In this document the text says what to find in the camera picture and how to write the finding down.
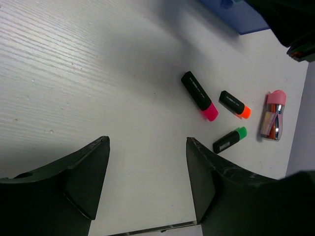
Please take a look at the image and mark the green cap highlighter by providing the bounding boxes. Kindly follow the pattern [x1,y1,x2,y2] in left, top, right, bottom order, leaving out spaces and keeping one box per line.
[213,127,247,154]

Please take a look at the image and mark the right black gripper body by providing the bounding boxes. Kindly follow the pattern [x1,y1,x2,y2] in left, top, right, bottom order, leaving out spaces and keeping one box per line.
[246,0,315,62]

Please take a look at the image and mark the pink lid clear stationery case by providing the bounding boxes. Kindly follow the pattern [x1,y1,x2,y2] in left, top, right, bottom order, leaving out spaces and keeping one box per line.
[259,90,286,141]

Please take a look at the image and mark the purple-blue wide drawer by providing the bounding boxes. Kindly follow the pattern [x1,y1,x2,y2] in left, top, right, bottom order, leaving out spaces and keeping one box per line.
[199,0,270,35]

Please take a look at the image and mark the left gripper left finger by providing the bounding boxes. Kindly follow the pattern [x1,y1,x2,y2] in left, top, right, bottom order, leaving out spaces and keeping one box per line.
[0,136,110,236]

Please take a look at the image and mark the pink cap highlighter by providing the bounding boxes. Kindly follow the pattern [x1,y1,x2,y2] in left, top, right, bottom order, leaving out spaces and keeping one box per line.
[181,71,219,122]

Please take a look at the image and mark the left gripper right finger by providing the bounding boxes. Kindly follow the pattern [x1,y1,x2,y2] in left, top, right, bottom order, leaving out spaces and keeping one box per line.
[186,138,315,236]

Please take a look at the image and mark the orange cap highlighter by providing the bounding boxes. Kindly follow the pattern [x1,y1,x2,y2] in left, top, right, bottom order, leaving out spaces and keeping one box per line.
[219,90,251,119]

